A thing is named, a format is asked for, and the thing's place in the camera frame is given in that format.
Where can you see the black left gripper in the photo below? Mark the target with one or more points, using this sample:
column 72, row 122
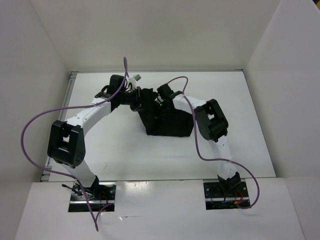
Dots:
column 137, row 103

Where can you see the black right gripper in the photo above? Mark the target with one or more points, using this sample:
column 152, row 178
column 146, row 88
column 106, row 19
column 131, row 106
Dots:
column 161, row 116

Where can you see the black pleated skirt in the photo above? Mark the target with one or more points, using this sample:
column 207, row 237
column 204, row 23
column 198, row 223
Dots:
column 178, row 123

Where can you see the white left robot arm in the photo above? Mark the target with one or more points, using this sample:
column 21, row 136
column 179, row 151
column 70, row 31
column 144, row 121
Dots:
column 67, row 138

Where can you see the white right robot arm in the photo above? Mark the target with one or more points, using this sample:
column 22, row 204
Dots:
column 210, row 122

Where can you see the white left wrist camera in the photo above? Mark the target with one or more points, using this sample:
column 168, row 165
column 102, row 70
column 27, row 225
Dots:
column 133, row 82

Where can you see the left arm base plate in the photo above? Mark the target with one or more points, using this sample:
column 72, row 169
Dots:
column 78, row 204

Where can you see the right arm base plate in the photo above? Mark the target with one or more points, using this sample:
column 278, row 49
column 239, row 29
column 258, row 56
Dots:
column 216, row 199

